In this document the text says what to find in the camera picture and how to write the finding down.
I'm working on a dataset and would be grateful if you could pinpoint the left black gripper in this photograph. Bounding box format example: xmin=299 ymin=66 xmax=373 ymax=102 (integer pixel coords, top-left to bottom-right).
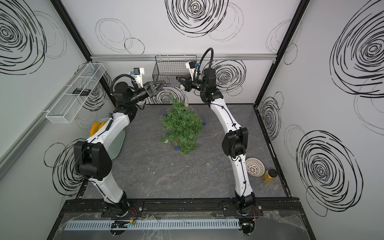
xmin=129 ymin=82 xmax=165 ymax=109

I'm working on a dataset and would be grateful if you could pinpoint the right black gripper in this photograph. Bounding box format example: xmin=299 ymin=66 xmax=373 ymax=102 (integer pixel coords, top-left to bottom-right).
xmin=177 ymin=75 xmax=208 ymax=95

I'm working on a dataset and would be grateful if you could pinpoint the small green christmas tree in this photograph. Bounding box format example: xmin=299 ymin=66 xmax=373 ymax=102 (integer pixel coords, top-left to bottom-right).
xmin=159 ymin=92 xmax=204 ymax=156

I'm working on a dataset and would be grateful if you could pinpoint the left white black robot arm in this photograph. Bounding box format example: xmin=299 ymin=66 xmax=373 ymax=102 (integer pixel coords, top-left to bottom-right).
xmin=74 ymin=74 xmax=166 ymax=217

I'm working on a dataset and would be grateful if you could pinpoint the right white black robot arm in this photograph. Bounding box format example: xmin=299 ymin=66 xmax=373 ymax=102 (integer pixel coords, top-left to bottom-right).
xmin=177 ymin=48 xmax=256 ymax=216

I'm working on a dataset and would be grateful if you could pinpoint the small black item in shelf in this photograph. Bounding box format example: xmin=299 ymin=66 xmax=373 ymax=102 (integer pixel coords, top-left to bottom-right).
xmin=73 ymin=88 xmax=91 ymax=96

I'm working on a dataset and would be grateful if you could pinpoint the white round strainer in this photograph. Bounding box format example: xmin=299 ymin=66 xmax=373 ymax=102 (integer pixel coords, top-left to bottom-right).
xmin=246 ymin=158 xmax=265 ymax=178

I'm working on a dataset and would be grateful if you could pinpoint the yellow jar black lid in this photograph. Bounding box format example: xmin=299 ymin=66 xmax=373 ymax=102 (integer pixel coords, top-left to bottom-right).
xmin=262 ymin=169 xmax=278 ymax=184

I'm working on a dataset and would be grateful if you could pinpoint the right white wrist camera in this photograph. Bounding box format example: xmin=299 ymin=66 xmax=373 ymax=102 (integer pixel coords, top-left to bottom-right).
xmin=186 ymin=61 xmax=200 ymax=81

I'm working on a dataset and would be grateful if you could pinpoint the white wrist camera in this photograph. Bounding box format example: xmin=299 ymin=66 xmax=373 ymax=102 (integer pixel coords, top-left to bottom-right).
xmin=130 ymin=68 xmax=145 ymax=88
xmin=186 ymin=61 xmax=200 ymax=81

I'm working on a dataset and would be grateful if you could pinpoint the black wire wall basket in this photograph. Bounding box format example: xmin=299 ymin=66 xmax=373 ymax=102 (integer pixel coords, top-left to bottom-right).
xmin=152 ymin=55 xmax=197 ymax=88

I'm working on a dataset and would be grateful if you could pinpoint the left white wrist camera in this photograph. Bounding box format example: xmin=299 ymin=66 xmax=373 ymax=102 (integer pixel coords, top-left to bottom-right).
xmin=130 ymin=68 xmax=145 ymax=88

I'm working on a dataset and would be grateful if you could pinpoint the aluminium wall rail back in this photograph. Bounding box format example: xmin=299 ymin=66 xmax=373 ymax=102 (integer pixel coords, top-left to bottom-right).
xmin=91 ymin=53 xmax=277 ymax=62

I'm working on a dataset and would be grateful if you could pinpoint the aluminium wall rail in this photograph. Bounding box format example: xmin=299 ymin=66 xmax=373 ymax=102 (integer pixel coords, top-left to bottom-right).
xmin=91 ymin=53 xmax=277 ymax=62
xmin=0 ymin=64 xmax=88 ymax=181

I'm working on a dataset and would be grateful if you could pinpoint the white wire wall shelf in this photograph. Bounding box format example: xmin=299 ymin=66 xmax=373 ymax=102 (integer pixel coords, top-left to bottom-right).
xmin=46 ymin=63 xmax=106 ymax=124

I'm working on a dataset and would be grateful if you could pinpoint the black left corner post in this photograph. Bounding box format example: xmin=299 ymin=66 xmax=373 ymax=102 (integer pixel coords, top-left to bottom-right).
xmin=50 ymin=0 xmax=116 ymax=106

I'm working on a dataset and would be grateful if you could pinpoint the black corner frame post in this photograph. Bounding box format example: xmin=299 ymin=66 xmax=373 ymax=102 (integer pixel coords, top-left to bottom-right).
xmin=254 ymin=0 xmax=310 ymax=108

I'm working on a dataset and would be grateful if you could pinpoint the grey slotted cable duct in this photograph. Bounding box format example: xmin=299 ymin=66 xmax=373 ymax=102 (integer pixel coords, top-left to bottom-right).
xmin=64 ymin=219 xmax=241 ymax=231

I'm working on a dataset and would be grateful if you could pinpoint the aluminium wall rail left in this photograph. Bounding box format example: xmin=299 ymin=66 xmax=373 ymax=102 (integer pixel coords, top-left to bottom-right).
xmin=0 ymin=64 xmax=88 ymax=181

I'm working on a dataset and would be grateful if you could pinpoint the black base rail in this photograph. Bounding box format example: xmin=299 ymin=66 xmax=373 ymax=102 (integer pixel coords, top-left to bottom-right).
xmin=59 ymin=198 xmax=304 ymax=218

